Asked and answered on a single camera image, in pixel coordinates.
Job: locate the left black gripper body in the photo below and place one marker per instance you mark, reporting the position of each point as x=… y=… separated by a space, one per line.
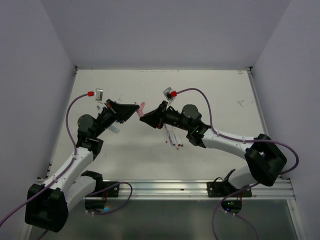
x=108 y=116

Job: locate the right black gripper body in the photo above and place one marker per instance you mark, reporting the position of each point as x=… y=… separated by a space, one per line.
x=168 y=116

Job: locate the pink highlighter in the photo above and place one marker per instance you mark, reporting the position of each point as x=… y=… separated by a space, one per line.
x=139 y=111

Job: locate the clear white pen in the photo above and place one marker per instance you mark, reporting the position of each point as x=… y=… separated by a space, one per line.
x=171 y=138

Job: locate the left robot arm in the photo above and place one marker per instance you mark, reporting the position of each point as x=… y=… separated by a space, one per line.
x=49 y=203

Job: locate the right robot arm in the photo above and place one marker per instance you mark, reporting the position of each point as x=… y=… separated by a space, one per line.
x=264 y=160

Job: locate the light blue highlighter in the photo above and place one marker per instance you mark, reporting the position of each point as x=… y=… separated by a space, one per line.
x=114 y=129

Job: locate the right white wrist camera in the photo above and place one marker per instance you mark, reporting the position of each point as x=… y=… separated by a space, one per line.
x=170 y=94

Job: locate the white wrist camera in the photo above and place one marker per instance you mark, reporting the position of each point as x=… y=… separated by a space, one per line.
x=99 y=94
x=170 y=94

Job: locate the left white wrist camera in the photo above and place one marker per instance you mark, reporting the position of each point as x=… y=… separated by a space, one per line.
x=99 y=94

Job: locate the aluminium front rail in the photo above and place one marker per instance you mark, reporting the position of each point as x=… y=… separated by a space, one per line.
x=197 y=190

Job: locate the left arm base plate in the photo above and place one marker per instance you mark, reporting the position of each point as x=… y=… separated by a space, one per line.
x=110 y=188

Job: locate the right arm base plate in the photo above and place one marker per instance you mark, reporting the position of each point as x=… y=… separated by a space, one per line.
x=219 y=189

